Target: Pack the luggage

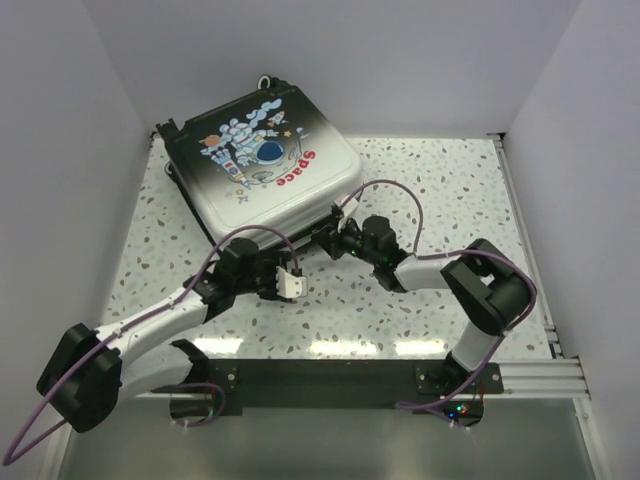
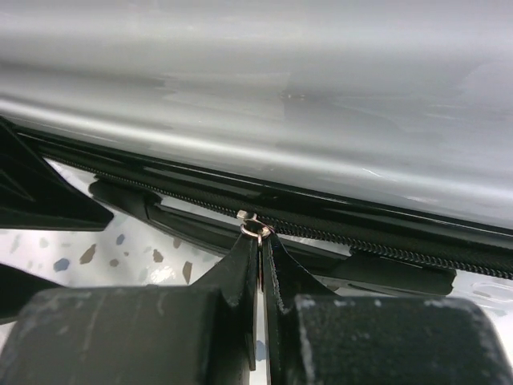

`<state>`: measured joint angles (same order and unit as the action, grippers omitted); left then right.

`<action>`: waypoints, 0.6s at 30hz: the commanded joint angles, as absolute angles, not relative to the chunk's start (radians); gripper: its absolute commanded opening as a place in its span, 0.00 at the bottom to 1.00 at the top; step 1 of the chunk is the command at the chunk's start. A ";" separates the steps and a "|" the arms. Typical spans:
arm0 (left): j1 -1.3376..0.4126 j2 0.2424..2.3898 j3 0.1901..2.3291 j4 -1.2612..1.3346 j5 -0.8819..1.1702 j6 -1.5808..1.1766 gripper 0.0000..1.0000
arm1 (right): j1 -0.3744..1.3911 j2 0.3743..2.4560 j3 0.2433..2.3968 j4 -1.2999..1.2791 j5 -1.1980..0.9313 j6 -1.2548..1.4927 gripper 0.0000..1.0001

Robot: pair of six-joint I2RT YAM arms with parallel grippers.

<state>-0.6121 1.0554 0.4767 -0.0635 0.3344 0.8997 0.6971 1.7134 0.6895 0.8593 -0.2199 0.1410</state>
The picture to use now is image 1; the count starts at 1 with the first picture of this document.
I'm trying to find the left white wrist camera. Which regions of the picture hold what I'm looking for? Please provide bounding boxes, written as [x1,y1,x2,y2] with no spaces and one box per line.
[275,266,308,300]

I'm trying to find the aluminium frame rail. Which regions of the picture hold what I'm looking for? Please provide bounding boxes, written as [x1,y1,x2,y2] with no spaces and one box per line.
[40,318,595,479]

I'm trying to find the black suitcase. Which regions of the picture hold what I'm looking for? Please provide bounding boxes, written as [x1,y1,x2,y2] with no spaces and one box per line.
[156,75,363,249]

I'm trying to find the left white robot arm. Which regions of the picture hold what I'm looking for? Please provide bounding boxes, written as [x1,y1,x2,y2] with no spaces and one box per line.
[36,237,306,433]

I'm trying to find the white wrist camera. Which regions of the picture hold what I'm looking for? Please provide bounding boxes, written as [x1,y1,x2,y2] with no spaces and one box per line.
[275,266,308,300]
[334,194,359,217]

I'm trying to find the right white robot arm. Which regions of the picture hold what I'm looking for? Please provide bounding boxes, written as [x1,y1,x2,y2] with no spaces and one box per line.
[311,208,537,394]

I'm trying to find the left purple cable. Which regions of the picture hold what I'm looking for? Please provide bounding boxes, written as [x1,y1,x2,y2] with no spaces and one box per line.
[0,225,301,464]

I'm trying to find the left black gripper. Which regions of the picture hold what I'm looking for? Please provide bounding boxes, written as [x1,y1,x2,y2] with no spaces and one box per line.
[233,251,289,299]

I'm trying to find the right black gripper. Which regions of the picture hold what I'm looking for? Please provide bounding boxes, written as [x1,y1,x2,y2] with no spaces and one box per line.
[312,214,380,267]

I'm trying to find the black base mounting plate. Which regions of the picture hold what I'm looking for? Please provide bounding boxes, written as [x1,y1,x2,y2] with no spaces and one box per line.
[149,357,501,427]

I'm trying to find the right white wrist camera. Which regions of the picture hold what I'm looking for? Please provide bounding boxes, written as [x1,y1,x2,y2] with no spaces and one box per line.
[334,194,359,217]

